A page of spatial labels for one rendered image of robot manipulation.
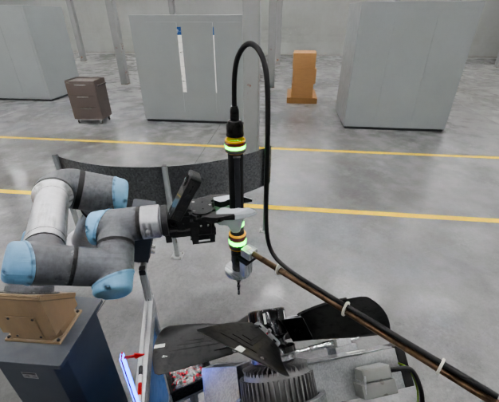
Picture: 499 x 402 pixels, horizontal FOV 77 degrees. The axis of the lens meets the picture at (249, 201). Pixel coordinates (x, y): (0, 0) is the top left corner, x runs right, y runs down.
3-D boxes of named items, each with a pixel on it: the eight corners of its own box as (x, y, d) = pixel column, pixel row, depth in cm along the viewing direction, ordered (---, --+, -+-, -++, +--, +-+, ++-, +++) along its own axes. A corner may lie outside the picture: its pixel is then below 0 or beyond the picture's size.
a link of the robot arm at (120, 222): (93, 255, 70) (96, 222, 74) (145, 249, 72) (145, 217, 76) (80, 238, 63) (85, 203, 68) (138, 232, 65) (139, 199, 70)
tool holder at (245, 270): (262, 274, 83) (263, 245, 78) (243, 289, 79) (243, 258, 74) (238, 258, 88) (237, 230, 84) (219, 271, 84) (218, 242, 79)
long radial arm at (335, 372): (315, 407, 91) (306, 363, 94) (307, 401, 98) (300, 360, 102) (406, 388, 96) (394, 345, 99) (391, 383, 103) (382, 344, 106)
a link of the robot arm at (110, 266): (67, 301, 60) (74, 249, 66) (127, 301, 66) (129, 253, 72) (74, 286, 55) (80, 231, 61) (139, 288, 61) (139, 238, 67)
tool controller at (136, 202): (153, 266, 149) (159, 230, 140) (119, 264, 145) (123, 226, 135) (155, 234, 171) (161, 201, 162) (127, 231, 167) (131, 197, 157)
